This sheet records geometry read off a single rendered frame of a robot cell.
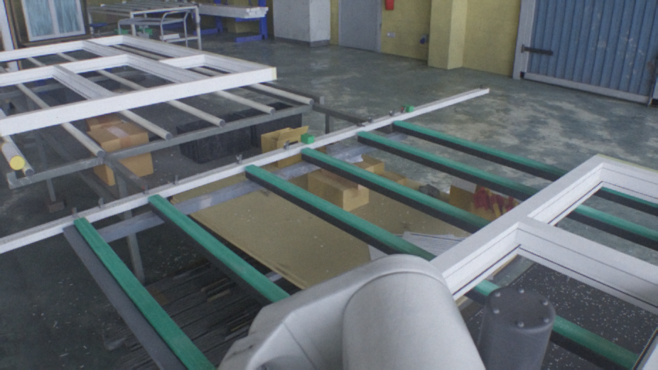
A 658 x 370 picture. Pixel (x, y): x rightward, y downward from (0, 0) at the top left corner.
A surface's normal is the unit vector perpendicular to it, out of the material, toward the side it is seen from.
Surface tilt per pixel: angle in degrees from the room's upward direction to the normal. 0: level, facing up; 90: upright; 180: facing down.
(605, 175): 90
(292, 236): 0
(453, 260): 0
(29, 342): 0
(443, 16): 90
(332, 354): 90
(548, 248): 90
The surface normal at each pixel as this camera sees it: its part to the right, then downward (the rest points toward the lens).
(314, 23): 0.66, 0.31
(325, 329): 0.06, 0.42
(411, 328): -0.15, -0.89
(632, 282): -0.74, 0.28
